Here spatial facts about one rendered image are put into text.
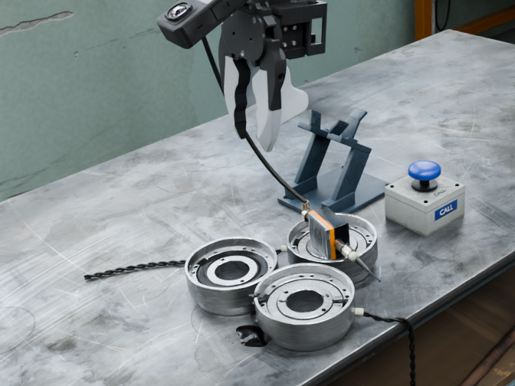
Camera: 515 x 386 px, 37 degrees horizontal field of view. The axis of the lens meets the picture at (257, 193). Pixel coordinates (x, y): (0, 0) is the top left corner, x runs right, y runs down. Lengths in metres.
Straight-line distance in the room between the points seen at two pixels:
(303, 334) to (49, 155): 1.81
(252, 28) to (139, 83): 1.82
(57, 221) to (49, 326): 0.24
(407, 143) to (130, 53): 1.49
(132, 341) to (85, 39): 1.70
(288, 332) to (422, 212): 0.26
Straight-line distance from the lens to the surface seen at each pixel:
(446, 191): 0.97
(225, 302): 0.84
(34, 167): 2.50
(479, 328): 1.23
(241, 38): 0.79
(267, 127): 0.79
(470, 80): 1.42
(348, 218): 0.94
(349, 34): 3.10
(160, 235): 1.02
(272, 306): 0.82
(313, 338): 0.78
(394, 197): 0.98
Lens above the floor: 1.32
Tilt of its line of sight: 29 degrees down
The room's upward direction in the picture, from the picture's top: 7 degrees counter-clockwise
